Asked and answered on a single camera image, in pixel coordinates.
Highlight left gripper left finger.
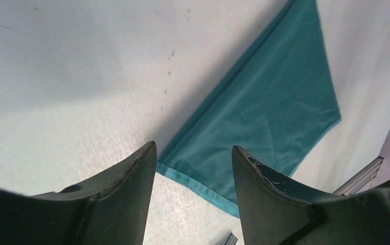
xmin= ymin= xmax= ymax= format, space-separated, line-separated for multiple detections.
xmin=0 ymin=141 xmax=157 ymax=244

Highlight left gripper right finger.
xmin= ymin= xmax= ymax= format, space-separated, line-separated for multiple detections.
xmin=232 ymin=146 xmax=390 ymax=244

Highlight teal cloth napkin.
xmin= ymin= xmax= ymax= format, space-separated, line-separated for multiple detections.
xmin=157 ymin=1 xmax=341 ymax=217

